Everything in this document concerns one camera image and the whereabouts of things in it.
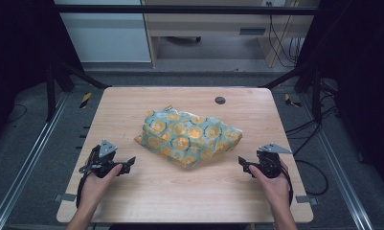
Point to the black metal frame crossbar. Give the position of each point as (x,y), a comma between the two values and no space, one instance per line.
(180,9)

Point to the white cabinet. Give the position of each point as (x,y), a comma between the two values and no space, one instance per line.
(106,38)

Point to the person's left hand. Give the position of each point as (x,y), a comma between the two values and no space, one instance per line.
(95,188)

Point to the grey table edge bracket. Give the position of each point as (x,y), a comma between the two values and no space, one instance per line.
(306,200)
(66,197)

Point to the aluminium floor rail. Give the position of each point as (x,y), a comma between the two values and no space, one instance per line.
(336,159)
(30,159)

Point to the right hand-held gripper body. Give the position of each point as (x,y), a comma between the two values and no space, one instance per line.
(269,161)

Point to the teal cloth with orange circles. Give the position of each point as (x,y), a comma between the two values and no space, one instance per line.
(189,135)

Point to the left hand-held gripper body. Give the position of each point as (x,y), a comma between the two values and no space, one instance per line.
(104,159)

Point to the black curtain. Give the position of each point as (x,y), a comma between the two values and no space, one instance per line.
(362,80)
(17,48)

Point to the yellow tool right floor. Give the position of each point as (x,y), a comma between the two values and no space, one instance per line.
(290,100)

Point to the person's right hand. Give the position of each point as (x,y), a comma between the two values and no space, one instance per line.
(274,188)

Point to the yellow black floor tape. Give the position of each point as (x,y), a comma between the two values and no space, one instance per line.
(85,100)

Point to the black metal frame strut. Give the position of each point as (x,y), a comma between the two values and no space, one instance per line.
(81,76)
(291,75)

